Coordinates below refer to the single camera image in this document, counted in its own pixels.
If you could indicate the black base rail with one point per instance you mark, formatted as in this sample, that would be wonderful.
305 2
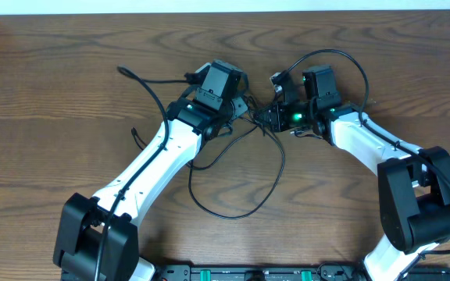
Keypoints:
326 272

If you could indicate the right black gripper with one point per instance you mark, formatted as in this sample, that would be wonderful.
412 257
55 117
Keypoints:
270 118

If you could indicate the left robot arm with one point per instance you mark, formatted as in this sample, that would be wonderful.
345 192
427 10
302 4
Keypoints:
98 236

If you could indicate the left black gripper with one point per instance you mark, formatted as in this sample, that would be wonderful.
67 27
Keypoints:
239 108

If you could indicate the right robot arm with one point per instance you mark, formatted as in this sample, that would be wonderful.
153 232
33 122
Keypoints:
413 182

